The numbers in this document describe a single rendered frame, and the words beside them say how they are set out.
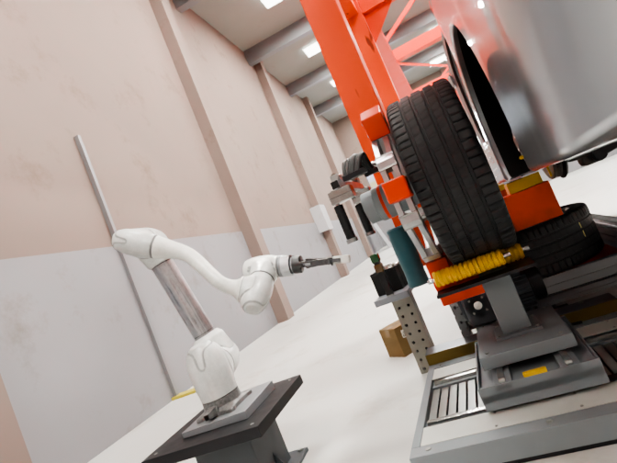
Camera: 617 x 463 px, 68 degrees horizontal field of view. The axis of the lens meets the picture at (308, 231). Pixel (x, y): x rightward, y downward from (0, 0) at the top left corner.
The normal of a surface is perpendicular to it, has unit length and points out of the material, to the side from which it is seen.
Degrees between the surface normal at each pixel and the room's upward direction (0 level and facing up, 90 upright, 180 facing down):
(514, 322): 90
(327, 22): 90
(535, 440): 90
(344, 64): 90
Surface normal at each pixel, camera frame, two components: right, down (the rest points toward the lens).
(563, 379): -0.32, 0.07
